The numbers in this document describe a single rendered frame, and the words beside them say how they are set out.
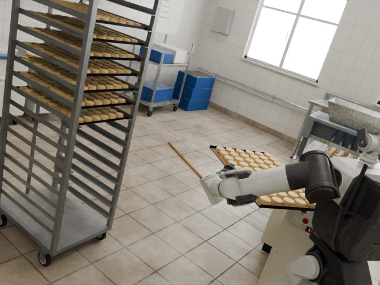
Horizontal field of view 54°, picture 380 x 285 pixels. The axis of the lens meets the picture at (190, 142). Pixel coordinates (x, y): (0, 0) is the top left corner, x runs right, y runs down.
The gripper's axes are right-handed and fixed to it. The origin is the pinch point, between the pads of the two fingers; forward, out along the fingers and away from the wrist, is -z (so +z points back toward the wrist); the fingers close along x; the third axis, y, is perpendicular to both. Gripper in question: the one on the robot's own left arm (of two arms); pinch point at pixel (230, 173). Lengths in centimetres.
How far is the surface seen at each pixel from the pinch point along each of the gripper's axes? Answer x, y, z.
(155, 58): -17, 231, -306
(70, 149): -17, 82, 18
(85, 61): 30, 82, 18
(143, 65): 29, 76, -26
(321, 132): 8, -25, -120
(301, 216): -22, -37, -38
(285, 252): -49, -37, -41
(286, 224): -32, -31, -42
